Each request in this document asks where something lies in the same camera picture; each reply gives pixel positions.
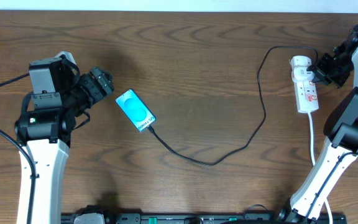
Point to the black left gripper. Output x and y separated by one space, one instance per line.
101 82

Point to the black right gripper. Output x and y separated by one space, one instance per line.
322 75

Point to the turquoise screen smartphone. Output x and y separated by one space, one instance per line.
135 109

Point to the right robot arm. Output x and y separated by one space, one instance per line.
341 128

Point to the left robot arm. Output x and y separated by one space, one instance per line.
48 116

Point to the white USB charger plug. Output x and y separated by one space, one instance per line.
299 69

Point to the white power strip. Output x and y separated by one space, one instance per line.
305 91

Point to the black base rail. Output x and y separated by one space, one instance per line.
254 214

